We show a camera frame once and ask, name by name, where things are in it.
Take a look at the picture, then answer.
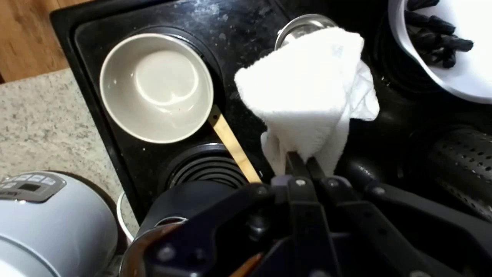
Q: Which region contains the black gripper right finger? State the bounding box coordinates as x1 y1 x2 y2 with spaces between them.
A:
306 155 492 277

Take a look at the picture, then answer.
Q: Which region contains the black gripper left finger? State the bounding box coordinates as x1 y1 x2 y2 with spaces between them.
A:
140 150 342 277

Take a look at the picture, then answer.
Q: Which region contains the white towel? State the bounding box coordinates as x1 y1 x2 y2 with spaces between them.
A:
234 26 382 175

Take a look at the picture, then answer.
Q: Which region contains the large white mixing bowl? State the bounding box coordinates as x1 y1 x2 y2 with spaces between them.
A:
388 0 492 106

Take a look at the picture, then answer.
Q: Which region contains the small white bowl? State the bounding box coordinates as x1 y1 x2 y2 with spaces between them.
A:
99 30 216 144

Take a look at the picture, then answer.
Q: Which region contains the black stove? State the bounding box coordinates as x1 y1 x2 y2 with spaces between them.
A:
50 0 492 277

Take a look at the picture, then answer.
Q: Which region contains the perforated metal utensil holder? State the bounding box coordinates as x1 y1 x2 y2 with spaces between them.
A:
428 126 492 223

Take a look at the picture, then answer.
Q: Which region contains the wooden spoon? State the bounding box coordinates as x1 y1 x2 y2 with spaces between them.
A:
207 104 265 184

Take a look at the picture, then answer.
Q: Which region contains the pile of dark berries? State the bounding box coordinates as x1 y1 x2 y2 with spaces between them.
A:
405 0 476 69

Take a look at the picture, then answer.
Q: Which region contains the stainless steel cup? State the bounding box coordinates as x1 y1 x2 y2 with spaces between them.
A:
274 12 337 50

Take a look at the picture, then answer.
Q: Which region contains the white rice cooker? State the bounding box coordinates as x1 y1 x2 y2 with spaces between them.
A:
0 170 120 277

